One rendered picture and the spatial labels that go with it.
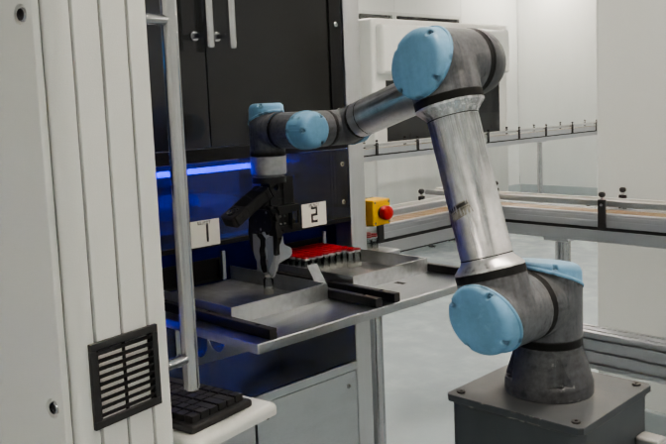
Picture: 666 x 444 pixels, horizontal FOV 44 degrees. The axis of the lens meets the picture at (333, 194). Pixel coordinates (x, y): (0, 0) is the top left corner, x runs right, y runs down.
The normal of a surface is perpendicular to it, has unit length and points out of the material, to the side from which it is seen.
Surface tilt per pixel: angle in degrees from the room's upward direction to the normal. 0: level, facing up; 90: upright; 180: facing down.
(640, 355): 90
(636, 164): 90
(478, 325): 97
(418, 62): 83
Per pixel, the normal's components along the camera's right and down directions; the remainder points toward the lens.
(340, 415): 0.70, 0.05
